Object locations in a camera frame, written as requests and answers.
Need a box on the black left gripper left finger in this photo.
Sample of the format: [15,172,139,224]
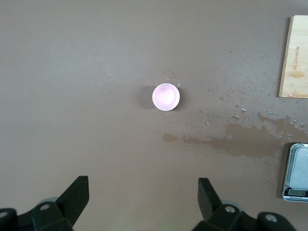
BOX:
[0,175,90,231]

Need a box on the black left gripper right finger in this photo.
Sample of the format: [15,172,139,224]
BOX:
[192,177,295,231]

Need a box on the pink cup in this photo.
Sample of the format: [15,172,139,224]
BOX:
[152,83,180,111]

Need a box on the silver kitchen scale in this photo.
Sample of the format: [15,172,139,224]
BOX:
[282,142,308,202]

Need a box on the wooden cutting board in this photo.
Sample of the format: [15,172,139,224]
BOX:
[278,15,308,99]

